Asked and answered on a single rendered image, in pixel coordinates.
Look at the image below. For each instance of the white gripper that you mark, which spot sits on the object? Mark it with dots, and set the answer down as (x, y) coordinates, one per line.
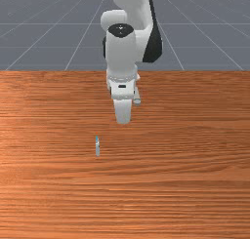
(123, 103)

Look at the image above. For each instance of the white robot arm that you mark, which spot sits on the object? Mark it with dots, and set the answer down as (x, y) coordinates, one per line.
(130, 15)

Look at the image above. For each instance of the small grey usb stick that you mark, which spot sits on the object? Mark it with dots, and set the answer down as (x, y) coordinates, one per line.
(97, 148)

